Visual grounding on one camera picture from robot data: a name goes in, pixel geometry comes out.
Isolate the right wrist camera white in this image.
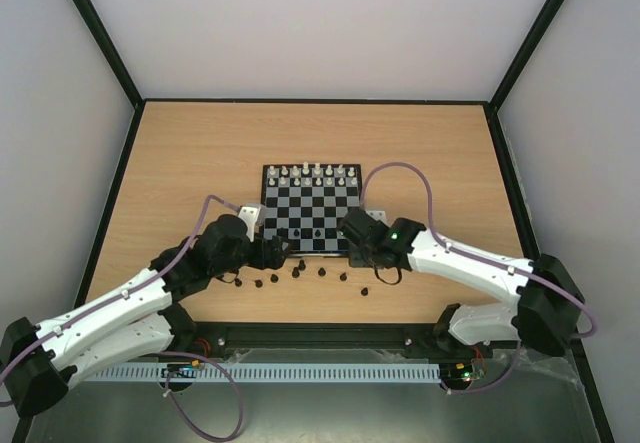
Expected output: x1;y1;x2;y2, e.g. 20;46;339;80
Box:
366;210;387;223

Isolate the black aluminium rail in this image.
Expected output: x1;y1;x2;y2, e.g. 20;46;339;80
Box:
189;320;581;362

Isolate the light blue cable duct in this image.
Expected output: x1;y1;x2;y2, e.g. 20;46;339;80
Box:
89;362;441;384

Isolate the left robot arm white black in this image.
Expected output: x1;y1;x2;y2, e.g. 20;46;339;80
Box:
1;214;292;418

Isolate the black and white chessboard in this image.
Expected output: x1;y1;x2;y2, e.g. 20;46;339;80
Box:
259;162;362;256

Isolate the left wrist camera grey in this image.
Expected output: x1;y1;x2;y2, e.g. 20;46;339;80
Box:
237;204;267;242

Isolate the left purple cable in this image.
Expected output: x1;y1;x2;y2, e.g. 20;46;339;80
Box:
0;195;246;439

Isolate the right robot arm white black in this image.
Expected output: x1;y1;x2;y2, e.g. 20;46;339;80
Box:
338;209;584;357

